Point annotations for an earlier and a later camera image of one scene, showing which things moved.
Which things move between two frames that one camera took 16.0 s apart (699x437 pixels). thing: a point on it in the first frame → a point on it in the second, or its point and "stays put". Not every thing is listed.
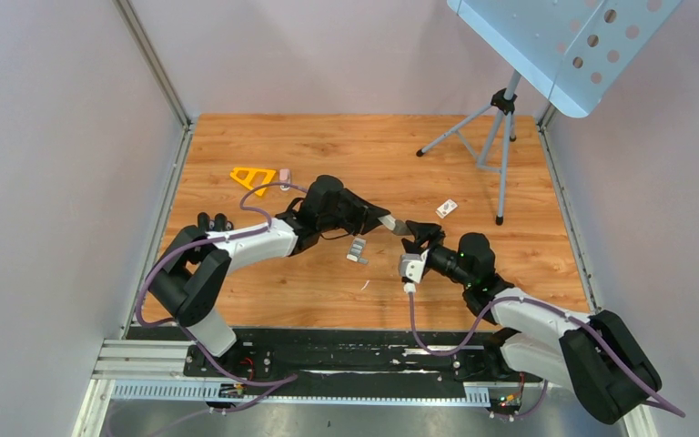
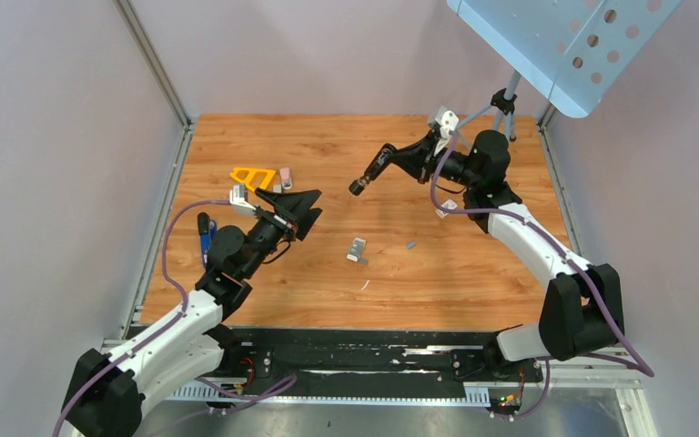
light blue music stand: [570, 51] stays put
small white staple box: [446, 208] stays put
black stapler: [220, 222] → [382, 159]
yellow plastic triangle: [248, 179] stays put
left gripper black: [364, 215] → [296, 205]
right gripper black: [433, 243] → [418, 160]
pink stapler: [284, 177] stays put
